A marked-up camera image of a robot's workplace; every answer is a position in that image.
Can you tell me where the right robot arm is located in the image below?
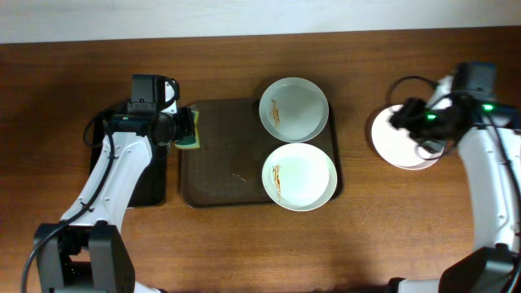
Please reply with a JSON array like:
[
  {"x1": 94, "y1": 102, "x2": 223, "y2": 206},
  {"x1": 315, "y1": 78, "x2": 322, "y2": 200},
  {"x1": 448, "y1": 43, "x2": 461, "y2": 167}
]
[{"x1": 386, "y1": 62, "x2": 520, "y2": 293}]

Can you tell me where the black tray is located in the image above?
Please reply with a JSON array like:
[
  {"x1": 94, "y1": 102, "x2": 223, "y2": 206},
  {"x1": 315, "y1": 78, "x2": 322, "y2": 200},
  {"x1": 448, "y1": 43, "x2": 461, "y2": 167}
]
[{"x1": 83, "y1": 106, "x2": 169, "y2": 208}]

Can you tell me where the white plate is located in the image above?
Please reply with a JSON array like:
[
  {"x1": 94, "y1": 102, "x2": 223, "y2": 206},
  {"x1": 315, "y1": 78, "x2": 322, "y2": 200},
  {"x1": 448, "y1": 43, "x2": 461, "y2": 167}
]
[
  {"x1": 261, "y1": 143, "x2": 339, "y2": 212},
  {"x1": 259, "y1": 77, "x2": 330, "y2": 142},
  {"x1": 370, "y1": 104, "x2": 444, "y2": 170}
]

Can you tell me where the brown tray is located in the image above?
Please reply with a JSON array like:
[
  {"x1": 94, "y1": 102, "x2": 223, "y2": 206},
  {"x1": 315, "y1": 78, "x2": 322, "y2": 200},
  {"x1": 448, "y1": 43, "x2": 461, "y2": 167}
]
[{"x1": 182, "y1": 98, "x2": 344, "y2": 208}]

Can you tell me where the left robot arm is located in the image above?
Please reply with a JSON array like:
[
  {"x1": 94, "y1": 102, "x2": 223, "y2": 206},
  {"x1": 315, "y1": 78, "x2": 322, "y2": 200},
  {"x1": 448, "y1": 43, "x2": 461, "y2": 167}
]
[{"x1": 20, "y1": 74, "x2": 196, "y2": 292}]

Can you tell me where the white plate bottom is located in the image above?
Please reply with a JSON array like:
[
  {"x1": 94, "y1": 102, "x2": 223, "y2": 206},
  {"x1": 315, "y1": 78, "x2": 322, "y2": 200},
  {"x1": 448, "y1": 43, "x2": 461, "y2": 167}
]
[{"x1": 261, "y1": 143, "x2": 339, "y2": 212}]

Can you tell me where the white plate top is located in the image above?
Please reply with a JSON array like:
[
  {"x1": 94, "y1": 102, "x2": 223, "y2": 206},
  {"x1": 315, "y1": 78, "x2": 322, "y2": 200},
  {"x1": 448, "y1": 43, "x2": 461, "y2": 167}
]
[{"x1": 259, "y1": 77, "x2": 330, "y2": 142}]

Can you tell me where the green yellow sponge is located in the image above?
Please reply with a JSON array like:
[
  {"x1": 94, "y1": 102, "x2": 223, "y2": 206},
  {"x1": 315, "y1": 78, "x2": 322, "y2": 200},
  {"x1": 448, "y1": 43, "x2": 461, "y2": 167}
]
[{"x1": 174, "y1": 107, "x2": 200, "y2": 150}]

